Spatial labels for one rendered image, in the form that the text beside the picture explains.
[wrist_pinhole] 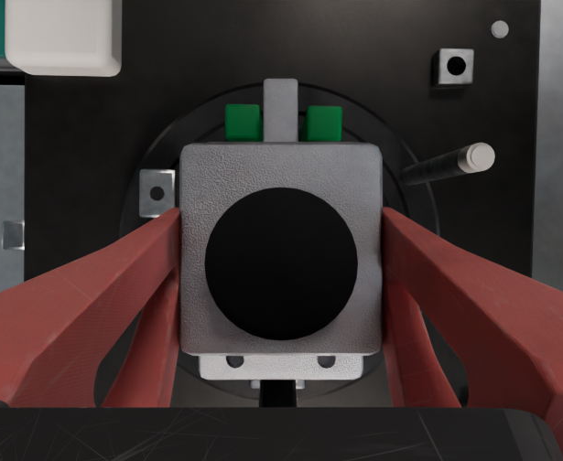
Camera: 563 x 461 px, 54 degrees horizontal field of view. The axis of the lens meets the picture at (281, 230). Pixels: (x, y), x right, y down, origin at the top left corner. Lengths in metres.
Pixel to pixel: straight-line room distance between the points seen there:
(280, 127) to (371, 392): 0.16
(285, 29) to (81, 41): 0.09
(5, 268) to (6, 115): 0.09
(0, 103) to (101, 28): 0.11
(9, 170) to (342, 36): 0.20
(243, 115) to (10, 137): 0.19
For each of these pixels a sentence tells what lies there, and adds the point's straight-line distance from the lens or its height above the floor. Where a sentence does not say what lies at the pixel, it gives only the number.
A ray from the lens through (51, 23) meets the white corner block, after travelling 0.27.
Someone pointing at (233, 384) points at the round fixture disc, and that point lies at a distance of 0.25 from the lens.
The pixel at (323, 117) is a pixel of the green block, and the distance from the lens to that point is 0.19.
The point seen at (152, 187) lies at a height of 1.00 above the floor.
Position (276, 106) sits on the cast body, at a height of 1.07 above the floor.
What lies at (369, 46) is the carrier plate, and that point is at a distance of 0.27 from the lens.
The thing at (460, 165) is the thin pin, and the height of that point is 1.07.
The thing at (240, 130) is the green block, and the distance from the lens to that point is 0.19.
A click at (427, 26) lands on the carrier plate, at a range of 0.28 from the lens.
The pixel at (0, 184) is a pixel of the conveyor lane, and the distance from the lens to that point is 0.35.
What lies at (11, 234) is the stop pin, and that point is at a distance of 0.29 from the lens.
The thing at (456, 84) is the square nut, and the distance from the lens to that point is 0.27.
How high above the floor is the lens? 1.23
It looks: 88 degrees down
